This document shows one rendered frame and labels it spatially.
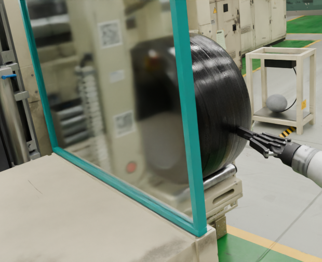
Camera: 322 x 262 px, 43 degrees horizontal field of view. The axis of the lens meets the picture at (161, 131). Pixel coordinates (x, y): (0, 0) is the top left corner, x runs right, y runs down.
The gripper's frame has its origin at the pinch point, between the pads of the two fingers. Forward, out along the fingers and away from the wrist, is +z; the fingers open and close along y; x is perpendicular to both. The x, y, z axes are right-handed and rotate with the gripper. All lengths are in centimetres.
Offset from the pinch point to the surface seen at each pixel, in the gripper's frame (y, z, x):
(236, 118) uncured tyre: 0.9, 4.1, -4.9
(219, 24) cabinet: -346, 342, 74
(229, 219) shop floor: -79, 73, 124
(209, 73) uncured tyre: 6.4, 12.1, -20.0
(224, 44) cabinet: -354, 338, 105
